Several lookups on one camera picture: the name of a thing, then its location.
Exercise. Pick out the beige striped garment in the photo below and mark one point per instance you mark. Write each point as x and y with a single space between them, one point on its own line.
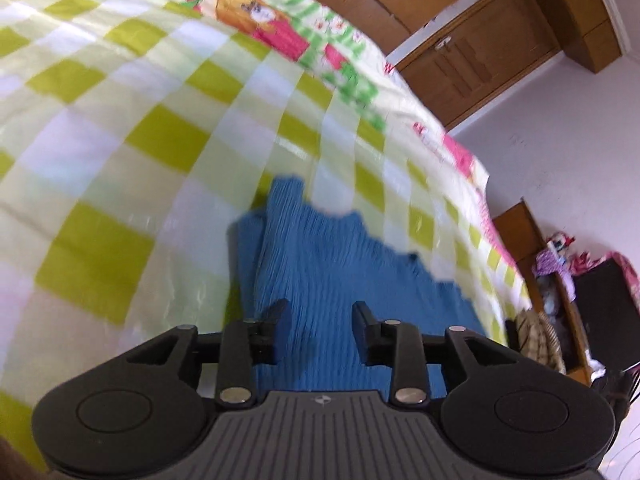
538 340

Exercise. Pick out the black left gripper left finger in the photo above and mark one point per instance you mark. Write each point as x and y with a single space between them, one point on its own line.
240 346

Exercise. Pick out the blue knitted sweater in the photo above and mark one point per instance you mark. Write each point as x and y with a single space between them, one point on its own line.
322 265

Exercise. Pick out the brown wooden door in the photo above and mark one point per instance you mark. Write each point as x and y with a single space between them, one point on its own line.
481 53

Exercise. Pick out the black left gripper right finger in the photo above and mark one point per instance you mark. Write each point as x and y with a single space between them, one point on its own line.
401 347

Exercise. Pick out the brown wooden side cabinet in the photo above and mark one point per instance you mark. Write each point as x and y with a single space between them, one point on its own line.
522 238

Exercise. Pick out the green checkered bed quilt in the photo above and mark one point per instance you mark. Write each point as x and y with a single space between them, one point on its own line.
135 132

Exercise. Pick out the purple cloth on cabinet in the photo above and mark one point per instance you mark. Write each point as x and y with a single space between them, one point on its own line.
553 260

